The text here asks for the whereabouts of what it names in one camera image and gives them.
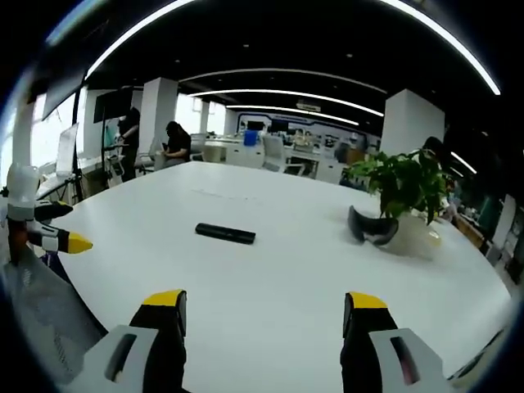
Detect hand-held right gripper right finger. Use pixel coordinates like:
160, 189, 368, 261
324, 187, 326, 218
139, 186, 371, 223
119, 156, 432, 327
340, 291, 454, 393

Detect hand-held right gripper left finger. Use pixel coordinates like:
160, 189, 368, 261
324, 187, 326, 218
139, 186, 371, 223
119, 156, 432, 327
67, 288, 188, 393

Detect black remote control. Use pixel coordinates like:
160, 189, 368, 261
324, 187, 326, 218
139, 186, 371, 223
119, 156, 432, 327
194, 222, 257, 246

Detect black tripod stand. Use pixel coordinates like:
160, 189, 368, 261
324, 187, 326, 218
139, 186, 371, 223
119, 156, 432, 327
61, 88, 85, 206

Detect grey mesh office chair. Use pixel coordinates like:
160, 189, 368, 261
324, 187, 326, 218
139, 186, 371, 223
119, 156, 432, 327
0, 241, 108, 388

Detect white office chair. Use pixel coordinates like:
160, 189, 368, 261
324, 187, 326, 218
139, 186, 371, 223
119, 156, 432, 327
261, 134, 290, 173
105, 143, 127, 188

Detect black monitor on stand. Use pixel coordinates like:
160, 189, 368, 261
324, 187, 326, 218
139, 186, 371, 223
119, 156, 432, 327
93, 88, 135, 124

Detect black headset goggles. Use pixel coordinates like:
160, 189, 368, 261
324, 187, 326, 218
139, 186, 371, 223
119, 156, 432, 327
347, 205, 400, 246

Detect green potted plant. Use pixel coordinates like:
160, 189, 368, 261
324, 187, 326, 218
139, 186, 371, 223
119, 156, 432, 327
341, 148, 454, 260

